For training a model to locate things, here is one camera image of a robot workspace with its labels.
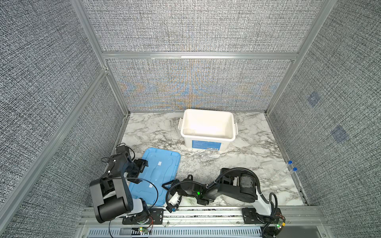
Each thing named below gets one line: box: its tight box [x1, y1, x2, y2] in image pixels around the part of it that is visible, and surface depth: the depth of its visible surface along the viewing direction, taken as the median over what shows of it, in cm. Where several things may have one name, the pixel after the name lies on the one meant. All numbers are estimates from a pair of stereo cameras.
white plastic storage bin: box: [177, 108, 239, 152], surface depth 99 cm
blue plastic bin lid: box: [127, 147, 181, 206], surface depth 90 cm
